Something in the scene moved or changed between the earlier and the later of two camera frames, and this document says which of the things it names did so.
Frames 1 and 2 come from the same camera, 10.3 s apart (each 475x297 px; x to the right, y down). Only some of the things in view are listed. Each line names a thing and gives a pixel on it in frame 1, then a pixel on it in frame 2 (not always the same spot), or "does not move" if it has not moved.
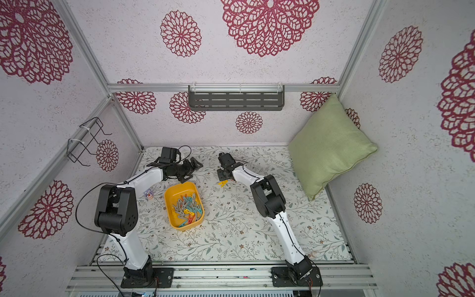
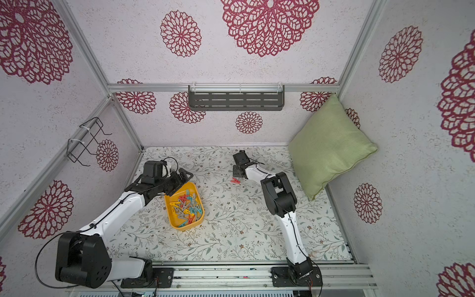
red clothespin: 190,218 does not move
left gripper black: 195,166 to 174,174
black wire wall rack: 75,147 does not move
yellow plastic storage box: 184,206 does not move
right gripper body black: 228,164 to 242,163
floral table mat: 231,229 does not move
